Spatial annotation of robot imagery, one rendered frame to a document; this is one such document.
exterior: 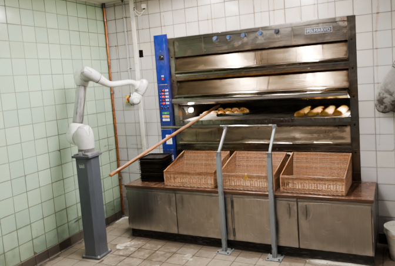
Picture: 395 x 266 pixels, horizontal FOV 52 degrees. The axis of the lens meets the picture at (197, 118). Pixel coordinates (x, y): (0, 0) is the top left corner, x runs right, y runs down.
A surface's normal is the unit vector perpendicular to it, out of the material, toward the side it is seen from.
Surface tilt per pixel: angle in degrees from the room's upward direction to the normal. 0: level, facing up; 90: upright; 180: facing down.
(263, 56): 70
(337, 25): 90
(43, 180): 90
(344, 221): 94
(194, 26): 90
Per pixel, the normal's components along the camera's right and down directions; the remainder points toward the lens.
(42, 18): 0.90, -0.03
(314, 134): -0.43, -0.23
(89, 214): -0.38, 0.11
